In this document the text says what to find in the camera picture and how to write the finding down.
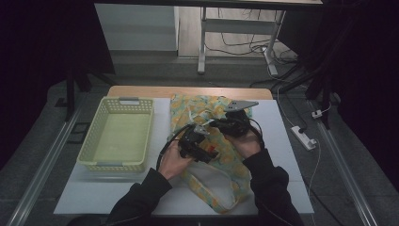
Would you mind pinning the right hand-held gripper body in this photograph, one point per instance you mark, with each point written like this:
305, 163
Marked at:
236, 122

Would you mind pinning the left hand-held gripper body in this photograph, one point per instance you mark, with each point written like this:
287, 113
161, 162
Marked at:
191, 144

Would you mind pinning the small orange red packet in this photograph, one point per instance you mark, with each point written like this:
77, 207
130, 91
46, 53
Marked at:
212, 148

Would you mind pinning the orange floral fabric bag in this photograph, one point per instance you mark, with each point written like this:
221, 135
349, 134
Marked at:
226, 160

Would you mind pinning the pale green plastic basket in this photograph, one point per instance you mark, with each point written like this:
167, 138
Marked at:
119, 138

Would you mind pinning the person's right hand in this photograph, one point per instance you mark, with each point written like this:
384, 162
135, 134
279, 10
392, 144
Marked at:
246, 144

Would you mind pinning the person's left hand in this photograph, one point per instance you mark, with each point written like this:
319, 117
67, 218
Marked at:
172, 163

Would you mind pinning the white table mat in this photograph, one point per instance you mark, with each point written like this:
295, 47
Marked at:
282, 150

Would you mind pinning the white power strip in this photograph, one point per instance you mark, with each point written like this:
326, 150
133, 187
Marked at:
302, 138

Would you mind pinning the small white adapter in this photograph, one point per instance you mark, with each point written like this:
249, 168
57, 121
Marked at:
317, 114

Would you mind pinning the black stand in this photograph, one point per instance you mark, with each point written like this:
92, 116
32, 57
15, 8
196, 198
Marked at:
70, 94
324, 94

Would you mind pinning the white cabinet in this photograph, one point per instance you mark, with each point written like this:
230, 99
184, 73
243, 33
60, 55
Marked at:
135, 28

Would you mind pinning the white metal desk frame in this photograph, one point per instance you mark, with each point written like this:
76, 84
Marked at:
238, 26

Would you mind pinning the aluminium floor rail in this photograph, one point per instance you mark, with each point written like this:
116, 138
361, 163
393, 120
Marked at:
44, 169
342, 169

